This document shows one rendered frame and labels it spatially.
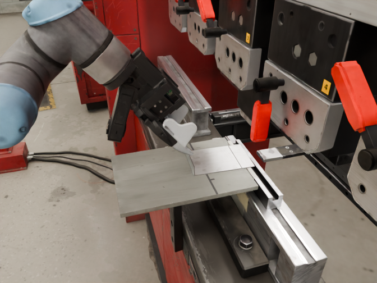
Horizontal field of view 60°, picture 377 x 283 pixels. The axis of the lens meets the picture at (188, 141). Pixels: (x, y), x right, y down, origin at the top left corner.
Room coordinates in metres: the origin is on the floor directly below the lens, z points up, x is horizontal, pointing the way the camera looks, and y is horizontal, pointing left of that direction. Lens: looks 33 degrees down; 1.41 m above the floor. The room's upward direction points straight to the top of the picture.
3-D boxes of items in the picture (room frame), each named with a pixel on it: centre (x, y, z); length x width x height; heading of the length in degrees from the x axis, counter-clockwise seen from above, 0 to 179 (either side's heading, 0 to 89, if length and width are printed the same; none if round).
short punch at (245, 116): (0.57, -0.13, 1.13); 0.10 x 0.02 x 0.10; 16
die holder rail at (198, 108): (1.10, 0.03, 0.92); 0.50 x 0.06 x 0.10; 16
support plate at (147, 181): (0.53, 0.02, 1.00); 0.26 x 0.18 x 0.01; 106
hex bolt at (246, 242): (0.42, -0.11, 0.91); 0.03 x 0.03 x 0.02
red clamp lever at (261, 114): (0.40, -0.11, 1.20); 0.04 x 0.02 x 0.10; 106
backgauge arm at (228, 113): (1.11, -0.36, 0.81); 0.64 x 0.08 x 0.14; 106
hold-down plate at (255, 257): (0.52, -0.08, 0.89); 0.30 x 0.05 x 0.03; 16
